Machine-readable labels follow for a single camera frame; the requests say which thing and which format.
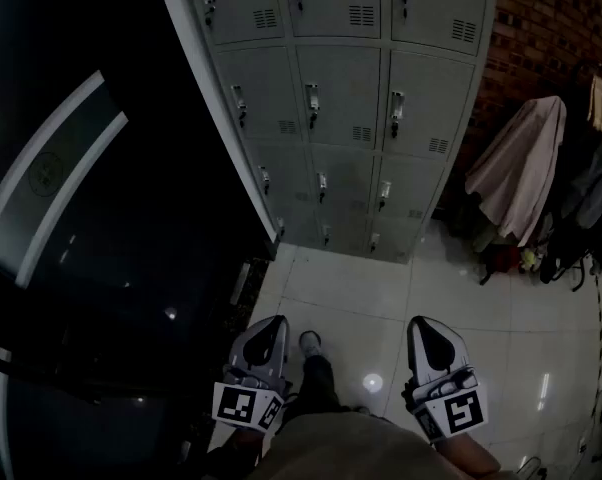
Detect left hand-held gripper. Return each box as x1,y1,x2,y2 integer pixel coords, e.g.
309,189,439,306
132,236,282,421
212,314,291,431

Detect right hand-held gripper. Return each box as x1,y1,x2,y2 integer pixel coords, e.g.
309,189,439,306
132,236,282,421
404,315,489,442

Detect grid of grey locker doors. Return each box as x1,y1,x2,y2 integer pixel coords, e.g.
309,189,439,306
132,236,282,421
188,0,487,262

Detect person's right forearm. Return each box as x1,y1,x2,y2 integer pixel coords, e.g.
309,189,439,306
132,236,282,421
433,431,503,475

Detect person's left forearm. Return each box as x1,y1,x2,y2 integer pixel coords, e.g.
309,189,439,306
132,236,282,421
208,425,278,469

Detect grey metal locker cabinet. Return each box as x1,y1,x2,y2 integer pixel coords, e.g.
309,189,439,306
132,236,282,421
153,0,500,265

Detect white framed glass door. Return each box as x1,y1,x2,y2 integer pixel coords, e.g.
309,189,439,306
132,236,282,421
0,70,130,290

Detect round door sticker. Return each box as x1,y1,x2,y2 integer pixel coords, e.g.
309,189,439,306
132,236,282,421
28,150,65,198

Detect person's left hand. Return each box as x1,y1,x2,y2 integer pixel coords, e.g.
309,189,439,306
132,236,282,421
224,366,271,389

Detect person's right hand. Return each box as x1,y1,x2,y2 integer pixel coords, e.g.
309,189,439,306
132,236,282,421
420,370,480,399

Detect person's dark trouser leg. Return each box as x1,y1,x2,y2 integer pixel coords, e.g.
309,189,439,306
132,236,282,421
286,353,370,422

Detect person's grey shoe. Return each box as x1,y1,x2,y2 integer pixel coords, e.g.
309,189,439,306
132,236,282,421
298,330,324,359

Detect person's olive shirt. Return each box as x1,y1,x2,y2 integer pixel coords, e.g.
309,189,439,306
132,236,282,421
245,410,465,480

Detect dark bag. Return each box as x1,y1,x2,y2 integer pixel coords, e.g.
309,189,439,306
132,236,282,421
478,240,525,287

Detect black clothes rack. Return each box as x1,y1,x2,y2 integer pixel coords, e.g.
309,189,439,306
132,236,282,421
538,60,602,293

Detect pink hanging cloth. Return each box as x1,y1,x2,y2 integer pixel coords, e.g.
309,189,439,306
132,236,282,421
464,95,568,248

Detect grey hanging clothes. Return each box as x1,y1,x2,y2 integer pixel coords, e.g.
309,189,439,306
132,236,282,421
563,112,602,229

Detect beige hanging garment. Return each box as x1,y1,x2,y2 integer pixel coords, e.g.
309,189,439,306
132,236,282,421
586,73,602,134

